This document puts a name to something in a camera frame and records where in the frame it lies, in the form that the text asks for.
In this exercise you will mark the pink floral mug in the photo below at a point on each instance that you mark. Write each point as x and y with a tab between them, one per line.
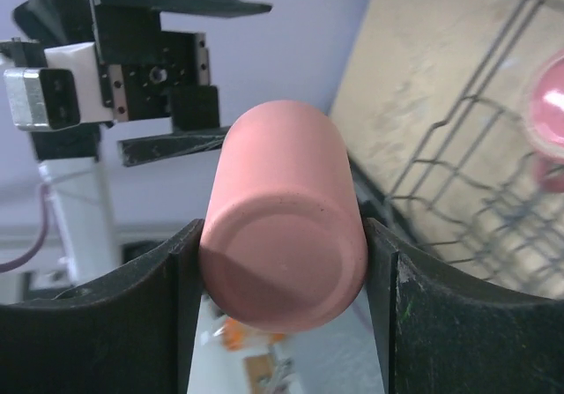
543	122

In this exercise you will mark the grey wire dish rack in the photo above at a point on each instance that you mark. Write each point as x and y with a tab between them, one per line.
444	132

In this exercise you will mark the salmon pink tumbler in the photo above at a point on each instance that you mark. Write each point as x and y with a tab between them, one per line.
283	247

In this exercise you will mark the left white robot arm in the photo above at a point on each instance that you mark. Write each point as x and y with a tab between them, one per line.
74	193

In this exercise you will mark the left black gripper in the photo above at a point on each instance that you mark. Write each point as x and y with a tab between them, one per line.
147	72

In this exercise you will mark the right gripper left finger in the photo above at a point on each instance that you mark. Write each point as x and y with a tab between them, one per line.
129	331

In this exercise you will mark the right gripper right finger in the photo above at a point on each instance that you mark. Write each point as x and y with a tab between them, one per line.
440	330

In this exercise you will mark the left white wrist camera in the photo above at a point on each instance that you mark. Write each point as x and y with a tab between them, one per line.
52	89

